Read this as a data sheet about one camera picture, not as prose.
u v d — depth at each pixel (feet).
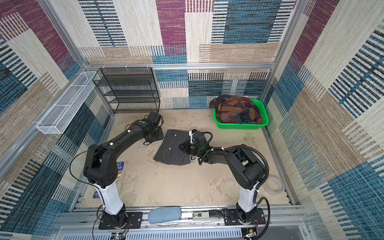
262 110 3.56
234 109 3.38
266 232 2.29
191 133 2.92
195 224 2.39
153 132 2.33
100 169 1.62
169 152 3.00
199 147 2.44
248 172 1.64
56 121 2.31
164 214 2.39
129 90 3.63
